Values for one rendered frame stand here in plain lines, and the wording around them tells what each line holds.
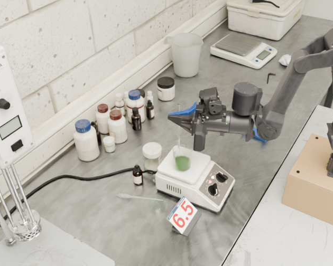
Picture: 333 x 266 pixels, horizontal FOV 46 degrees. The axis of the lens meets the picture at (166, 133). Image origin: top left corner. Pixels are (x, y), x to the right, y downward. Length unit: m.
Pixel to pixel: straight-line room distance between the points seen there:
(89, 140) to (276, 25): 1.11
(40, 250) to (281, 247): 0.61
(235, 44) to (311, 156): 0.83
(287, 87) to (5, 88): 0.60
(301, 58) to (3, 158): 0.62
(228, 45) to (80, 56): 0.75
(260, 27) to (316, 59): 1.12
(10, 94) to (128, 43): 0.91
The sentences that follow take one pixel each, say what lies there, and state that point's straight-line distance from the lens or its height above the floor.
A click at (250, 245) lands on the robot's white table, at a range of 1.06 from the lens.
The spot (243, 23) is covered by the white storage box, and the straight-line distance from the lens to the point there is 2.03.
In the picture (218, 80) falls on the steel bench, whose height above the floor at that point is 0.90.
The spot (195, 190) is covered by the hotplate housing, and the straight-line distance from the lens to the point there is 1.08.
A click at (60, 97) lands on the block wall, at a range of 1.32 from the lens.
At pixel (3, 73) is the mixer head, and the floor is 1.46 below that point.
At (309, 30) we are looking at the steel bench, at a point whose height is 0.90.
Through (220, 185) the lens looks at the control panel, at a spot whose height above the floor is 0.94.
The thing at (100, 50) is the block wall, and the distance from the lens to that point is 1.41.
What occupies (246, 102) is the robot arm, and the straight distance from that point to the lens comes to 0.93.
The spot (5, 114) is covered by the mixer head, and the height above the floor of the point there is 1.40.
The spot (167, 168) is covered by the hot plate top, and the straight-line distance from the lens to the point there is 1.10.
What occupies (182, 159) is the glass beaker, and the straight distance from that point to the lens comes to 1.05.
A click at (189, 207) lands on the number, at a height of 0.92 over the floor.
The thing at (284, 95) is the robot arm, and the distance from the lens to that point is 0.94.
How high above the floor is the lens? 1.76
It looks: 39 degrees down
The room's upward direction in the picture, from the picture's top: 2 degrees counter-clockwise
